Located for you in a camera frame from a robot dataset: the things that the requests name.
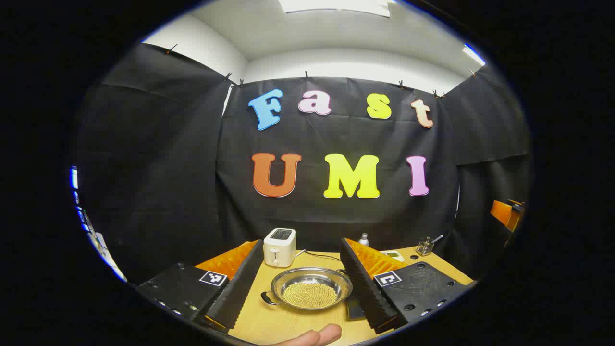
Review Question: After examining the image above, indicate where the black induction cooktop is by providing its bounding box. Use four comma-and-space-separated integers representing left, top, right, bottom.
347, 297, 366, 321

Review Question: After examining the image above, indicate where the white toaster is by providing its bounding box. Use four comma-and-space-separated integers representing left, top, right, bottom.
263, 228, 297, 268

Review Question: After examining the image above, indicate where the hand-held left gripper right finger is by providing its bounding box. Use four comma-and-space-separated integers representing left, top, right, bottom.
340, 237, 469, 334

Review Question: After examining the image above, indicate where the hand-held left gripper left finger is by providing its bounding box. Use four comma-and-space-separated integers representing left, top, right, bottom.
137, 239, 264, 334

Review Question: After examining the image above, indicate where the pile of yellow soybeans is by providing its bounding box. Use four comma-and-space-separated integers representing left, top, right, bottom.
282, 282, 339, 309

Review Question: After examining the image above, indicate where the ceiling light panel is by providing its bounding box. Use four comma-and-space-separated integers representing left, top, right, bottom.
463, 44, 486, 66
279, 0, 391, 18

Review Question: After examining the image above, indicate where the black power cable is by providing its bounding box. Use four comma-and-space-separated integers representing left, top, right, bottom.
295, 249, 343, 262

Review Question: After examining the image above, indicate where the steel pot with black handles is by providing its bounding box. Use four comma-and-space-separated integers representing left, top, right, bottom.
260, 267, 353, 310

